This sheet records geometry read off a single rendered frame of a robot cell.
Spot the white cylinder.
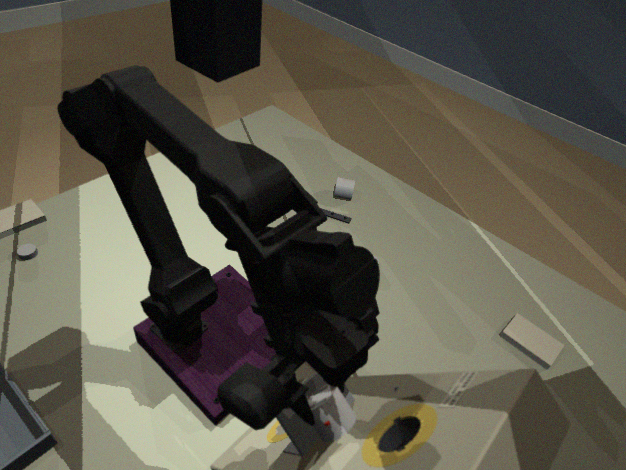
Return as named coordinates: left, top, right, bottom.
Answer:
left=334, top=177, right=355, bottom=200

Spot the beige flat rectangular slab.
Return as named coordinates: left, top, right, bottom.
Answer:
left=0, top=199, right=47, bottom=239
left=500, top=313, right=564, bottom=370

